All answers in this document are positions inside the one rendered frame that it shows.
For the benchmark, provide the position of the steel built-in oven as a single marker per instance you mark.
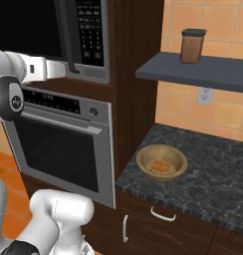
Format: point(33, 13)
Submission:
point(103, 139)

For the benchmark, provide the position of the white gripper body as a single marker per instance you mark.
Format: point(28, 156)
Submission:
point(55, 70)

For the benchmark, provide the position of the black steel microwave oven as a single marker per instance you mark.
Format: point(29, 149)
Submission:
point(90, 33)

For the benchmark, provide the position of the dark wood tall cabinet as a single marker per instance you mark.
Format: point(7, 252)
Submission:
point(136, 109)

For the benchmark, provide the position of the wooden bowl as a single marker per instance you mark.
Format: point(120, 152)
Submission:
point(145, 162)

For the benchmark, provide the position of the dark wood cupboard door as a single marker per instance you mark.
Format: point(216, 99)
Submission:
point(153, 240)

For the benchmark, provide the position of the dark grey wall shelf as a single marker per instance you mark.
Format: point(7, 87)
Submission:
point(199, 71)

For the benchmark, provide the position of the dark wood drawer front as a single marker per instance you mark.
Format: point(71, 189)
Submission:
point(193, 220)

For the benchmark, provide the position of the black microwave door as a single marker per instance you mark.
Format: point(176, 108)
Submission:
point(24, 26)

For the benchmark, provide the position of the black glass oven door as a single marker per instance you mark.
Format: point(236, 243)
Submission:
point(60, 156)

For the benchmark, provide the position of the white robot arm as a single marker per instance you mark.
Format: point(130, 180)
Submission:
point(14, 99)

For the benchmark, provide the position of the brown jar with black lid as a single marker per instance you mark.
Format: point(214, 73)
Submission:
point(192, 48)

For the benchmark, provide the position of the white wall socket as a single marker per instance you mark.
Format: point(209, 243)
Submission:
point(204, 96)

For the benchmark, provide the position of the round brown waffle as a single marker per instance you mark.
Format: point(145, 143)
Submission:
point(162, 167)

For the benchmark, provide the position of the steel oven knob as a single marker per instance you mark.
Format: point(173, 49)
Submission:
point(93, 111)

